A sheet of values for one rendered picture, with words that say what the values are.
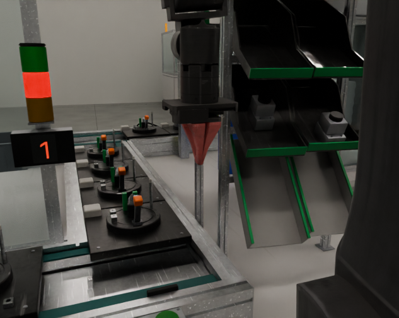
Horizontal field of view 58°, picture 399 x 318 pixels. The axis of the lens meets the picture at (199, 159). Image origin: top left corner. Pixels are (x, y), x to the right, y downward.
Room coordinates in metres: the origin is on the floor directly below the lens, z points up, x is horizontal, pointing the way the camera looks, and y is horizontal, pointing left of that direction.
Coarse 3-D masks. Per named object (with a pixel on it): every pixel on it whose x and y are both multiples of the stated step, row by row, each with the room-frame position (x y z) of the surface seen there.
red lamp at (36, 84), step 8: (48, 72) 0.76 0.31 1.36; (24, 80) 0.74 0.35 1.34; (32, 80) 0.73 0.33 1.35; (40, 80) 0.74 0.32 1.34; (48, 80) 0.75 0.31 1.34; (32, 88) 0.73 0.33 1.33; (40, 88) 0.74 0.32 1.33; (48, 88) 0.75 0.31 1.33; (32, 96) 0.73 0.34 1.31; (40, 96) 0.74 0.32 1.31; (48, 96) 0.75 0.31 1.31
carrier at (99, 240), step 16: (96, 208) 0.91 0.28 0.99; (112, 208) 0.96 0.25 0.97; (128, 208) 0.86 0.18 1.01; (144, 208) 0.92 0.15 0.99; (160, 208) 0.96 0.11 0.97; (96, 224) 0.86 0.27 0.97; (112, 224) 0.82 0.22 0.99; (128, 224) 0.82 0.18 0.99; (144, 224) 0.82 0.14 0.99; (160, 224) 0.86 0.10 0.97; (176, 224) 0.86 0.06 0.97; (96, 240) 0.77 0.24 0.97; (112, 240) 0.77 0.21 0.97; (128, 240) 0.77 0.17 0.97; (144, 240) 0.77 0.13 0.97; (160, 240) 0.77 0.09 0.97; (176, 240) 0.78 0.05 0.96; (96, 256) 0.72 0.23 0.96; (112, 256) 0.73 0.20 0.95
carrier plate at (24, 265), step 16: (0, 256) 0.70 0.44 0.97; (16, 256) 0.70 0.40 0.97; (32, 256) 0.70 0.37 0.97; (16, 272) 0.64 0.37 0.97; (32, 272) 0.64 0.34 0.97; (16, 288) 0.59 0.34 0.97; (32, 288) 0.59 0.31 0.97; (0, 304) 0.54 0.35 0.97; (16, 304) 0.54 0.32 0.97; (32, 304) 0.54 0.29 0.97
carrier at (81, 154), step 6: (114, 132) 1.60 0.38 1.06; (96, 138) 1.59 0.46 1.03; (114, 138) 1.60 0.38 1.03; (114, 144) 1.60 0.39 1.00; (78, 150) 1.59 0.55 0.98; (84, 150) 1.62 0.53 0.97; (90, 150) 1.51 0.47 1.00; (96, 150) 1.55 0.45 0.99; (114, 150) 1.55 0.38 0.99; (120, 150) 1.62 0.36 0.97; (126, 150) 1.62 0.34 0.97; (78, 156) 1.51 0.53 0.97; (84, 156) 1.51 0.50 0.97; (90, 156) 1.50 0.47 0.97; (96, 156) 1.49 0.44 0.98; (102, 156) 1.49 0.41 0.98; (114, 156) 1.51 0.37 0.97; (120, 156) 1.51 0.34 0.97; (126, 156) 1.51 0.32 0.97; (90, 162) 1.43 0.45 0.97
